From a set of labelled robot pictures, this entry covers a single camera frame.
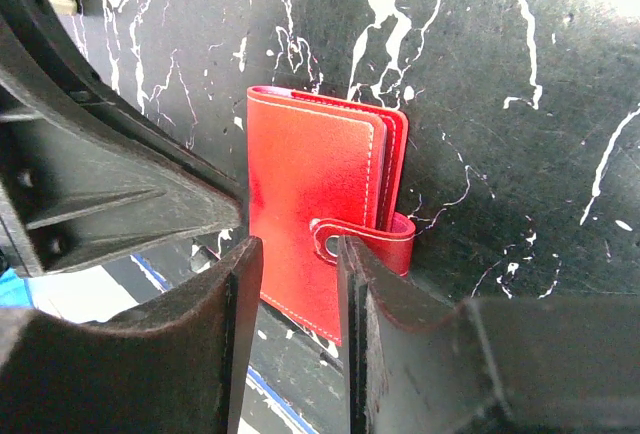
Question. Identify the red card holder wallet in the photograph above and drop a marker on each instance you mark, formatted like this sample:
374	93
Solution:
320	168

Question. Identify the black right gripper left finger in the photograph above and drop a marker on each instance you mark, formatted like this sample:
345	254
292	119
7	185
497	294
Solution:
175	364

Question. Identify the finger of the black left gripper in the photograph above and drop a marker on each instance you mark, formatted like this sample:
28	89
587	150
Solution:
85	177

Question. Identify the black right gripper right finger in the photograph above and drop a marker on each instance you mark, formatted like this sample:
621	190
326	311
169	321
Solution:
486	365

